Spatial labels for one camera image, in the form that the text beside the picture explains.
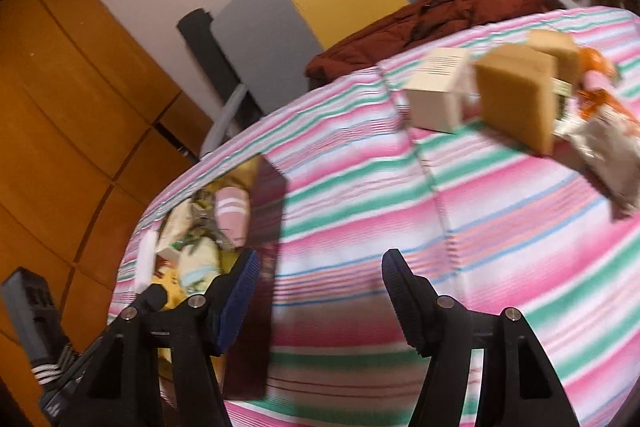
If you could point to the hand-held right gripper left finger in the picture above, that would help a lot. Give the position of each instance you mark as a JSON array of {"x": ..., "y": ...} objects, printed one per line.
[{"x": 240, "y": 302}]

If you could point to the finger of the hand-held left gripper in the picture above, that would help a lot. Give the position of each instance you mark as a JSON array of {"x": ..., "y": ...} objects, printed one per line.
[{"x": 152, "y": 296}]

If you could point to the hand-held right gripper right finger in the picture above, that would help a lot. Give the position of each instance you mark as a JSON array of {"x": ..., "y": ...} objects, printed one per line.
[{"x": 405, "y": 302}]

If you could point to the yellow ribbed snack packet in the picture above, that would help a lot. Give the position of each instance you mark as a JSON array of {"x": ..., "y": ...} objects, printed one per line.
[{"x": 170, "y": 282}]

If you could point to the yellow cardboard box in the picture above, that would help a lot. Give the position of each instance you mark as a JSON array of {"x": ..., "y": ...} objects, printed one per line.
[{"x": 267, "y": 257}]

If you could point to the cream blue sock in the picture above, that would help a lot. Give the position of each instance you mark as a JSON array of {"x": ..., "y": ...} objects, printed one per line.
[{"x": 200, "y": 264}]

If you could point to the pink sock with white stripes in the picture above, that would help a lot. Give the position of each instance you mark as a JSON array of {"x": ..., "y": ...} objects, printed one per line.
[{"x": 232, "y": 217}]

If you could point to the cream paper box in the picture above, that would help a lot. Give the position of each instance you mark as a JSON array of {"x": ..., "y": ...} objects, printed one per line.
[{"x": 437, "y": 94}]

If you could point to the large yellow sponge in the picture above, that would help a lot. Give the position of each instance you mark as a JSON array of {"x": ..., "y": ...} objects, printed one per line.
[
  {"x": 560, "y": 49},
  {"x": 517, "y": 99}
]

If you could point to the white orange snack packet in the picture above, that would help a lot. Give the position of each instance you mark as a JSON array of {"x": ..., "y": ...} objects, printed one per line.
[{"x": 605, "y": 147}]

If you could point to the plain pink sock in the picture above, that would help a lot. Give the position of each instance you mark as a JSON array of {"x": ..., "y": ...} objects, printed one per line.
[{"x": 597, "y": 83}]

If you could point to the orange tangerine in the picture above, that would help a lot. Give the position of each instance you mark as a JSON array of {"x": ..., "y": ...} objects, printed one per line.
[{"x": 597, "y": 61}]

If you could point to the pink green striped cloth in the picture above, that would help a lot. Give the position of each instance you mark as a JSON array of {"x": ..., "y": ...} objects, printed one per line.
[{"x": 400, "y": 207}]

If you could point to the wooden wardrobe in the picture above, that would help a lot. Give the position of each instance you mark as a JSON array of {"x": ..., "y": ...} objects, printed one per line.
[{"x": 75, "y": 107}]

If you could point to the red-brown jacket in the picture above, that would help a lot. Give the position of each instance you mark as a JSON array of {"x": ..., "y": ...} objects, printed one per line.
[{"x": 450, "y": 12}]

